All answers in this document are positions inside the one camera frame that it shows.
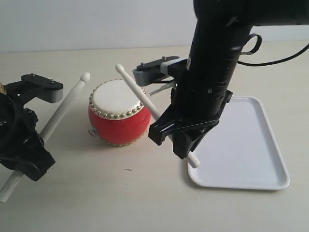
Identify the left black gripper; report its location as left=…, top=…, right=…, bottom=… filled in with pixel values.
left=0, top=82, right=55, bottom=181

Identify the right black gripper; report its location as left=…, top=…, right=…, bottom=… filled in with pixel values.
left=148, top=60, right=233, bottom=159

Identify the wooden drumstick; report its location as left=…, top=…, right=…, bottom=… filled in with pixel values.
left=115, top=64, right=200, bottom=168
left=0, top=72, right=91, bottom=203

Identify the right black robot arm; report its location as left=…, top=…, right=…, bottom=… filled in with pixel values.
left=149, top=0, right=309, bottom=159

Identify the small red drum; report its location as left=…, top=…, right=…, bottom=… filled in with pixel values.
left=88, top=79, right=151, bottom=146

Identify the white plastic tray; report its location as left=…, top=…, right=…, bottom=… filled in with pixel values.
left=188, top=96, right=290, bottom=191

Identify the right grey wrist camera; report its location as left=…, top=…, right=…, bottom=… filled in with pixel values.
left=132, top=56, right=187, bottom=87

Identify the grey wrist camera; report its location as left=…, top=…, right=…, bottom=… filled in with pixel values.
left=132, top=56, right=187, bottom=87
left=21, top=74, right=63, bottom=103

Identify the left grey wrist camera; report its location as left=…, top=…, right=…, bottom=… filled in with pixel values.
left=21, top=74, right=63, bottom=103

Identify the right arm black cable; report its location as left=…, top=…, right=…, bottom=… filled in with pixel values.
left=238, top=33, right=309, bottom=66

